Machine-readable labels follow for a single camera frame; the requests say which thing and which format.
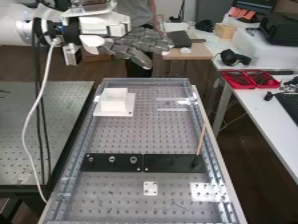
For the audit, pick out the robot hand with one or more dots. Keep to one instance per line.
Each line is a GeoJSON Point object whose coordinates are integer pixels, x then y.
{"type": "Point", "coordinates": [134, 41]}

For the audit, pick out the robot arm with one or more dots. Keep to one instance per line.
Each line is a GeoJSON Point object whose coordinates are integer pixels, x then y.
{"type": "Point", "coordinates": [14, 28]}

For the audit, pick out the small pale circuit board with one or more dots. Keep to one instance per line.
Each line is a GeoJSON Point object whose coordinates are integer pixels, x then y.
{"type": "Point", "coordinates": [151, 188]}

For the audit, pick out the person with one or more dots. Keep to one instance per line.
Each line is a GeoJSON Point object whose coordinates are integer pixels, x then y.
{"type": "Point", "coordinates": [138, 13]}

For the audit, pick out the clear box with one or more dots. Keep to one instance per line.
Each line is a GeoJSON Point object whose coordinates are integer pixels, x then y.
{"type": "Point", "coordinates": [147, 80]}

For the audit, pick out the white computer mouse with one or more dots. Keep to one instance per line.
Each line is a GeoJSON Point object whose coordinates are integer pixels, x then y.
{"type": "Point", "coordinates": [186, 50]}

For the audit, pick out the wooden desk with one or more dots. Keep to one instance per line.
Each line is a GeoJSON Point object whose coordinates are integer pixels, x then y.
{"type": "Point", "coordinates": [195, 53]}

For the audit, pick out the small white box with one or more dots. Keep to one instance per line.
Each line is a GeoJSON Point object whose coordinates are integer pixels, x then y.
{"type": "Point", "coordinates": [115, 101]}

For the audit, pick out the small wooden box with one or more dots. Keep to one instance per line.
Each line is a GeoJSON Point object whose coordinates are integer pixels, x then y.
{"type": "Point", "coordinates": [225, 31]}

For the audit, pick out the red tray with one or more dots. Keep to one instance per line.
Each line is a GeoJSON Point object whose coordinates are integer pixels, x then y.
{"type": "Point", "coordinates": [239, 80]}
{"type": "Point", "coordinates": [264, 78]}

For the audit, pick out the thin stick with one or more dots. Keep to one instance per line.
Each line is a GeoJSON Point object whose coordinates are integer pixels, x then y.
{"type": "Point", "coordinates": [203, 136]}

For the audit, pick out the black box device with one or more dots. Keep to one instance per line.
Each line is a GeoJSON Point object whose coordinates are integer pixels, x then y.
{"type": "Point", "coordinates": [281, 30]}

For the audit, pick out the small black clip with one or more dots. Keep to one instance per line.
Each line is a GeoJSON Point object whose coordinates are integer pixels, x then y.
{"type": "Point", "coordinates": [269, 96]}

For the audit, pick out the black plate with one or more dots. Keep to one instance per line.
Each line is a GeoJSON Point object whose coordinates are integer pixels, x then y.
{"type": "Point", "coordinates": [174, 163]}

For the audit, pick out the white desk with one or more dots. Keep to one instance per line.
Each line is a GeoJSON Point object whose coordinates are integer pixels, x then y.
{"type": "Point", "coordinates": [271, 126]}

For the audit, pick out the black keyboard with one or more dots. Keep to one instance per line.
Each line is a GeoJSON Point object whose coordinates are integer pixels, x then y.
{"type": "Point", "coordinates": [289, 106]}

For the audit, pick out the small white camera block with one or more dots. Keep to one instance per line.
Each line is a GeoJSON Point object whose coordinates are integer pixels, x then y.
{"type": "Point", "coordinates": [72, 55]}

